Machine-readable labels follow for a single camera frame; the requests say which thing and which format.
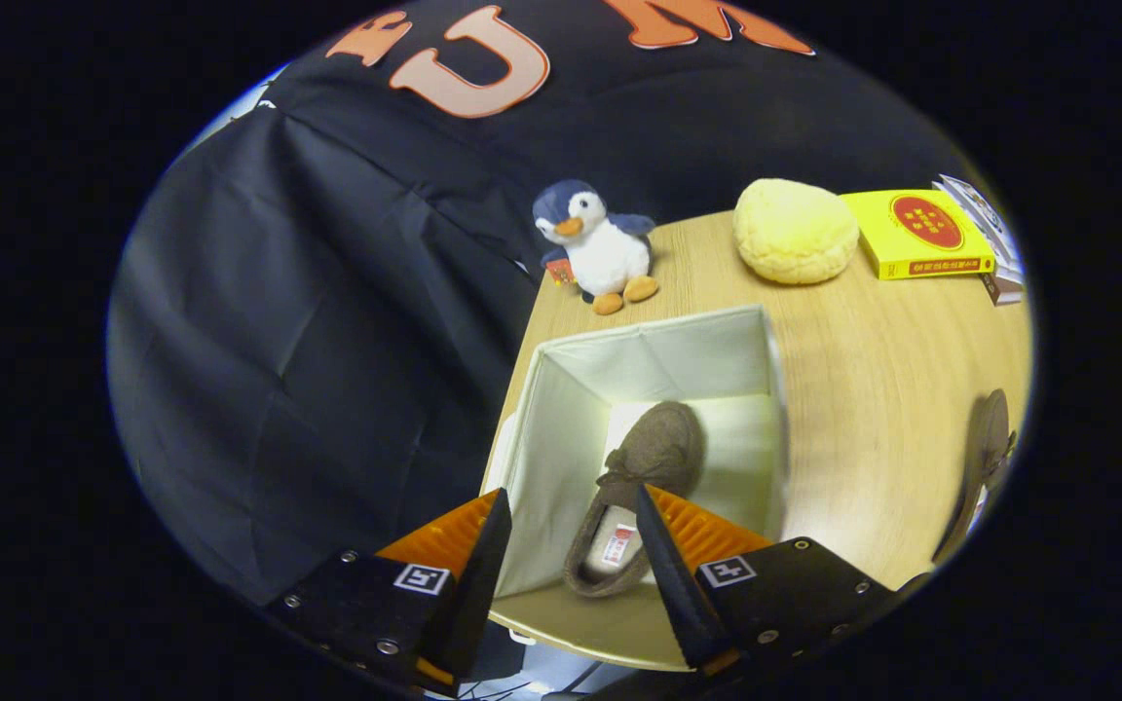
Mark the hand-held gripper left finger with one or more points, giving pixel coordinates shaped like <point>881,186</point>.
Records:
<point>478,594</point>

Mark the brown slipper shoe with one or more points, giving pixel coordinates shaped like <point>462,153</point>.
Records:
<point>988,438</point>
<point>654,448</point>

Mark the yellow round plush cushion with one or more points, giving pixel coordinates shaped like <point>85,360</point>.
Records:
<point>795,234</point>

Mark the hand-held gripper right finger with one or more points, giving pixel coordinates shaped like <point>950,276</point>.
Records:
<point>678,594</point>

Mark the penguin plush toy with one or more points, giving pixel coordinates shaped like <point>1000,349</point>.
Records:
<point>610,258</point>

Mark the black backdrop cloth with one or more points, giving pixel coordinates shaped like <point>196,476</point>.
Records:
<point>327,321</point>

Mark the dark-spined book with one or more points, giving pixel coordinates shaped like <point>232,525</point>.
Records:
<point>1004,290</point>

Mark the beige fabric storage box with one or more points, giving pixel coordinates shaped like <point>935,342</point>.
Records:
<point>571,428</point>

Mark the yellow book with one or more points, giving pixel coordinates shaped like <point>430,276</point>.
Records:
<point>921,239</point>

